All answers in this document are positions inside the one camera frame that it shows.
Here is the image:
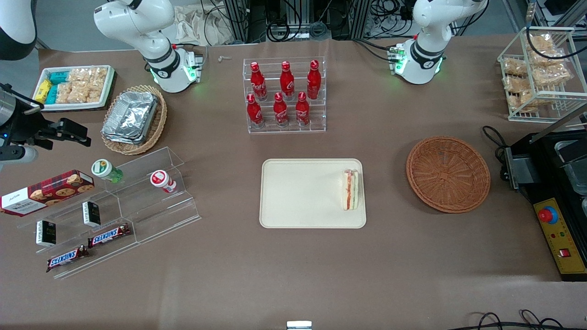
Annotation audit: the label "white wire rack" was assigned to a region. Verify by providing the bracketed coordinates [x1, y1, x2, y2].
[497, 26, 587, 123]

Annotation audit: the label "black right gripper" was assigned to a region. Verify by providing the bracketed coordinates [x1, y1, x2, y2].
[0, 98, 92, 150]

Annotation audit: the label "white snack tray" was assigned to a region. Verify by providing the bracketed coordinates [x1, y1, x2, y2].
[32, 65, 115, 112]

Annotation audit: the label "green capped small bottle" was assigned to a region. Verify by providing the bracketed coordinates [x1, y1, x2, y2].
[90, 159, 124, 184]

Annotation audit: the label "round brown wicker basket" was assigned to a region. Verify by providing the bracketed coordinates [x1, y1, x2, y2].
[406, 136, 491, 214]

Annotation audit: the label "black cable bundle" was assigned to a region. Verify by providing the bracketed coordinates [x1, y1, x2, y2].
[266, 0, 327, 43]

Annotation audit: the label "red tartan cookie box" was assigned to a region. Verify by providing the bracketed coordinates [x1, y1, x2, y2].
[0, 169, 96, 217]

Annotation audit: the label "beige rectangular tray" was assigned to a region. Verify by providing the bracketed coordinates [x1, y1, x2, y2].
[259, 158, 367, 229]

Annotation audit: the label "clear acrylic bottle rack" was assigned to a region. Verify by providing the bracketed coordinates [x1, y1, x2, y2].
[243, 57, 327, 135]

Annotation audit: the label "stacked aluminium foil trays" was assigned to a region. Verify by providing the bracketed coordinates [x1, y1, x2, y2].
[101, 90, 159, 145]

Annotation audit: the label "yellow emergency stop box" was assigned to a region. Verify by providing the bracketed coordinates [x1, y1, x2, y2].
[532, 197, 587, 281]

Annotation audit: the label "small black white box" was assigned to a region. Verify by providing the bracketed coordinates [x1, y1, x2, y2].
[82, 200, 102, 228]
[35, 220, 57, 248]

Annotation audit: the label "triangle sandwich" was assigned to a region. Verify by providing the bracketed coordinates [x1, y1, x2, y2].
[341, 169, 360, 211]

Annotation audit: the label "clear acrylic step shelf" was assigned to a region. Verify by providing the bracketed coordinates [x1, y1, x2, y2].
[17, 146, 202, 281]

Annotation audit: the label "red cola bottle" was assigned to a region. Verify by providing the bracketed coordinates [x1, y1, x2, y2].
[295, 91, 311, 127]
[306, 60, 321, 100]
[280, 60, 296, 101]
[273, 92, 290, 127]
[249, 61, 268, 102]
[246, 93, 265, 128]

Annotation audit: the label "clear bag of crackers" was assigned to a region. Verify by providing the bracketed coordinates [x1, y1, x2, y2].
[89, 67, 109, 88]
[55, 82, 74, 105]
[71, 83, 104, 104]
[68, 68, 92, 85]

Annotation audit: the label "black looped cables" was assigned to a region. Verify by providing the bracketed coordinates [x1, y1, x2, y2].
[459, 309, 565, 330]

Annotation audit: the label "red white capped bottle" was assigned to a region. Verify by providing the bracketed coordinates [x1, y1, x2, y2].
[150, 170, 177, 194]

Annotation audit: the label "oval light wicker basket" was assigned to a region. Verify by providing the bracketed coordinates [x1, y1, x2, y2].
[100, 84, 168, 156]

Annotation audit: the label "black flat tray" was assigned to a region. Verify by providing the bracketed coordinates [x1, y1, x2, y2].
[31, 68, 118, 113]

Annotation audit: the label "black power cable with plug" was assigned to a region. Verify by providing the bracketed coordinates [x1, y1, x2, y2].
[481, 125, 512, 180]

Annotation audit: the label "snickers chocolate bar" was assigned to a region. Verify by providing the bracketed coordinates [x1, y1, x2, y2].
[87, 223, 132, 248]
[45, 245, 90, 274]

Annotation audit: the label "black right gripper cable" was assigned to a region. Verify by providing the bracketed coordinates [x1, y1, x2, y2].
[0, 82, 45, 111]

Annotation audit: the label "aluminium frame post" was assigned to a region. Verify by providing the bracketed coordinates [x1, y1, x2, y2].
[224, 0, 267, 44]

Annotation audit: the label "clear bag of fried snacks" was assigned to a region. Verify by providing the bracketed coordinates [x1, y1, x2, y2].
[526, 33, 554, 52]
[532, 64, 572, 86]
[529, 48, 568, 68]
[517, 89, 552, 114]
[502, 75, 533, 93]
[502, 57, 529, 77]

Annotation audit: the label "crumpled beige cloth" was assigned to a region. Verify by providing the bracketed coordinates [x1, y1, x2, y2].
[173, 4, 237, 47]

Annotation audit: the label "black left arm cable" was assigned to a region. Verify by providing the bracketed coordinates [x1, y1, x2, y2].
[526, 0, 587, 61]

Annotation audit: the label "yellow snack packet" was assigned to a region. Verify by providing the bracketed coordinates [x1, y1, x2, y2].
[35, 78, 52, 104]

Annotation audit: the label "black countertop appliance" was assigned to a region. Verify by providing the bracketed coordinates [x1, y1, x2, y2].
[504, 115, 587, 208]

